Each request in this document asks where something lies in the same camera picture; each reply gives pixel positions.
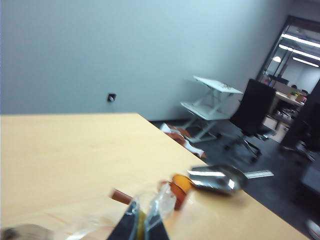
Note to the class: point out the dark office chair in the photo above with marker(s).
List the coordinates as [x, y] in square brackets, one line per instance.
[302, 125]

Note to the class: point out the black office chair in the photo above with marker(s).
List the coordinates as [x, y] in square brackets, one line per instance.
[255, 107]

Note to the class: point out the wooden office desk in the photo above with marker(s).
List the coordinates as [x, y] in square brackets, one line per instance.
[285, 98]

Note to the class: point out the amber glass measuring cup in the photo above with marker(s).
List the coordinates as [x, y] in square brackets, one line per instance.
[182, 185]

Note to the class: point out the white desk riser stand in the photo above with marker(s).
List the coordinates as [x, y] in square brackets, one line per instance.
[215, 100]

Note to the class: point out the orange and white bags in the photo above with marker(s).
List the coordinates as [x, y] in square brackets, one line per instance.
[180, 136]

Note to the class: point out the yellow lemon slice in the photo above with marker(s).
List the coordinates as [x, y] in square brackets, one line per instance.
[141, 225]

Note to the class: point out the small green potted plant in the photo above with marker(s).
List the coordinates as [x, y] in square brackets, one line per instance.
[294, 95]

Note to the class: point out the silver metal strip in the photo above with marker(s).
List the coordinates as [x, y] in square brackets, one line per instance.
[258, 174]

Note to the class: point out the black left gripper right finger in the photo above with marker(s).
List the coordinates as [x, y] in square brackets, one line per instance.
[156, 227]

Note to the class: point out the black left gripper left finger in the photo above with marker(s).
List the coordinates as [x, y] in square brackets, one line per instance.
[125, 225]

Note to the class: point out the grey wall outlet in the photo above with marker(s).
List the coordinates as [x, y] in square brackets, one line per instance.
[111, 97]

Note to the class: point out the smoky grey glass measuring cup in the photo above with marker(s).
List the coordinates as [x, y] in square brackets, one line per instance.
[25, 232]

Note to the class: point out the round white lamp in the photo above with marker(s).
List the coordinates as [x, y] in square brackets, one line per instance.
[276, 59]

